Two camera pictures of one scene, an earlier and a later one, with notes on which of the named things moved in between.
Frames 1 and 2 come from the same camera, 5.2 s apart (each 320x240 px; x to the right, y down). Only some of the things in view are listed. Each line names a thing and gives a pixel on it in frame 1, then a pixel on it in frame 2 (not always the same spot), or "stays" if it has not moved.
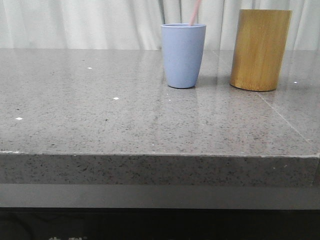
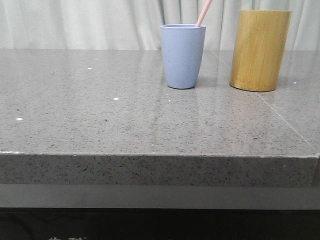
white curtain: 137,24 stays
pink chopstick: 195,12 to 203,12
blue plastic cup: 183,46 stays
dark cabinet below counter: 114,223 stays
